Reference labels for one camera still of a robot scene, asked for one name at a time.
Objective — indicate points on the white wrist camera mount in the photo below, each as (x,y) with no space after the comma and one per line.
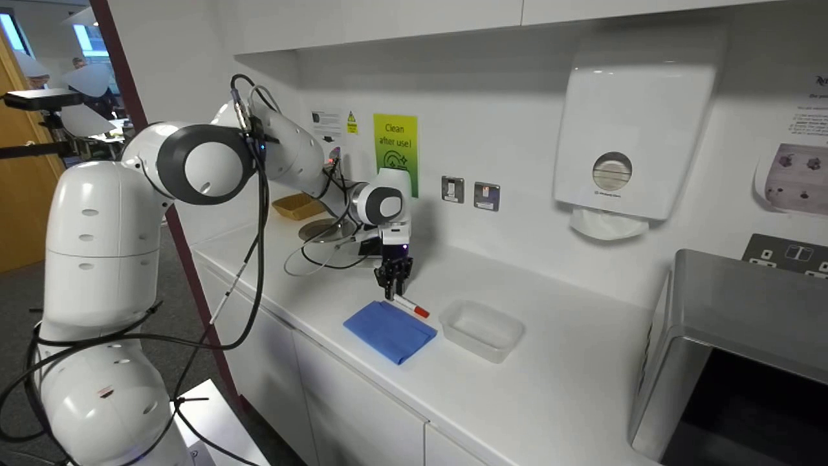
(397,234)

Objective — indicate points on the yellow warning sticker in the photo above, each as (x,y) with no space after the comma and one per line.
(353,124)

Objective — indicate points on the white wall cabinets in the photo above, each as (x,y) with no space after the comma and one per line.
(388,20)

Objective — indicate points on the small white wall notice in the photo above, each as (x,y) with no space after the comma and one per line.
(811,120)

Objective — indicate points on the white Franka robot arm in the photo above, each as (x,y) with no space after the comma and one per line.
(100,248)

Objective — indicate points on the black wall socket panel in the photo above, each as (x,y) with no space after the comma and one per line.
(789,255)

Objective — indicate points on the chrome tap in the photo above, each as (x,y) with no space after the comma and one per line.
(334,157)

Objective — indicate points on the green clean after use poster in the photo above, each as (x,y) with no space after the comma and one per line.
(397,138)

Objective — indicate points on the white base cabinets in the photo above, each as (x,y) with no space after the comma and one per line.
(285,370)

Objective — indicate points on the white instruction sheet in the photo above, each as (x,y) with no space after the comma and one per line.
(327,123)

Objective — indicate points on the white paper towel dispenser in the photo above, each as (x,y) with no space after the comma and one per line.
(635,146)

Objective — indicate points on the clear plastic container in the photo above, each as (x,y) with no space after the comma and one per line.
(484,331)

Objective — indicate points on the white marker with red cap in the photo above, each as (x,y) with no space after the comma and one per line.
(415,308)

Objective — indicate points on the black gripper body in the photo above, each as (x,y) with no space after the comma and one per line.
(393,262)

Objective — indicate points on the wooden door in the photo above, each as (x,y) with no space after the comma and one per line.
(27,189)

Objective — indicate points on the blue cloth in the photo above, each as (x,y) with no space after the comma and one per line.
(388,331)

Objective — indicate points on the stainless steel microwave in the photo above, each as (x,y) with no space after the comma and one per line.
(741,345)

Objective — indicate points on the metal wall switch plate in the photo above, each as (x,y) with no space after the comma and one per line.
(454,189)
(486,198)

